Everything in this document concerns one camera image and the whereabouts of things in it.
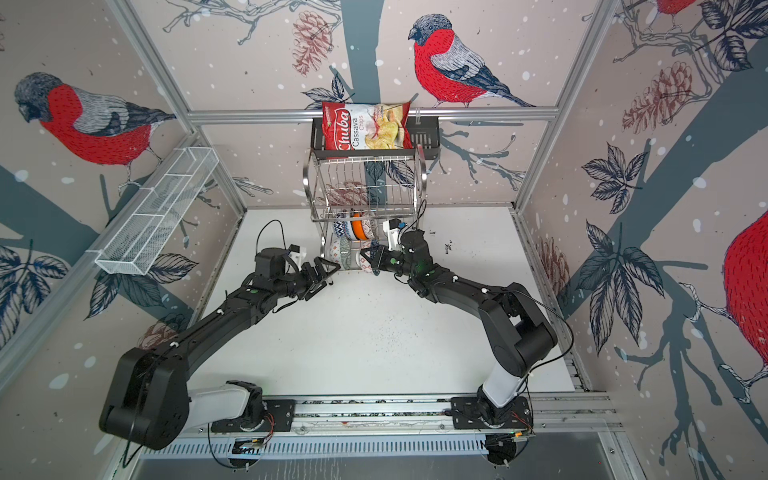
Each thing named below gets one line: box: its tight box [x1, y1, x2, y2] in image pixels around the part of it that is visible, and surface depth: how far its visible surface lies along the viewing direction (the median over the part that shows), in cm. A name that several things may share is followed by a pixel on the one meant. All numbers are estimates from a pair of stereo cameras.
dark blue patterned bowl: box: [355, 251, 373, 273], surface depth 85 cm
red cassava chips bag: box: [321, 102, 413, 151], surface depth 90 cm
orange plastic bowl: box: [350, 212, 369, 241], surface depth 100 cm
